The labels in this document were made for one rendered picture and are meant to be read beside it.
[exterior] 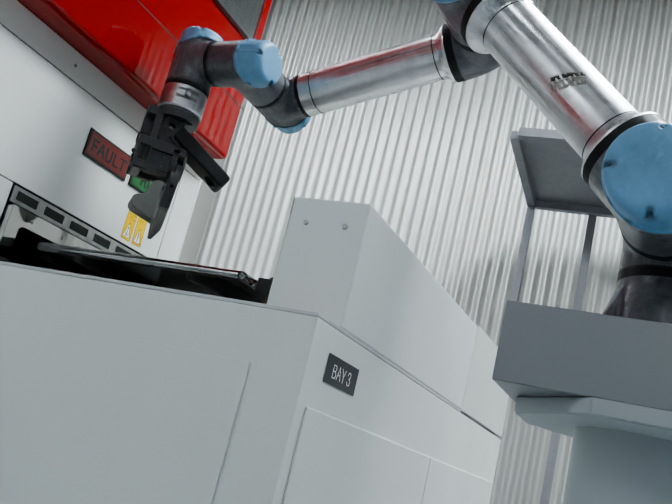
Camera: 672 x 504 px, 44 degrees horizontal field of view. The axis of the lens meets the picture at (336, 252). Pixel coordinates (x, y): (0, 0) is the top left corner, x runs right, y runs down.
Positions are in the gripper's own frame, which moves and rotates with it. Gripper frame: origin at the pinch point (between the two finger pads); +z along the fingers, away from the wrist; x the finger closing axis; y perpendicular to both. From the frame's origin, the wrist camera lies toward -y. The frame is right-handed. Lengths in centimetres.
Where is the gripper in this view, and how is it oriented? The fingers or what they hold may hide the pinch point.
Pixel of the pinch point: (156, 232)
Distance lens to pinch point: 137.0
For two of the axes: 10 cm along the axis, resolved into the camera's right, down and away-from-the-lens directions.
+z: -2.3, 9.4, -2.5
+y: -9.0, -3.1, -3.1
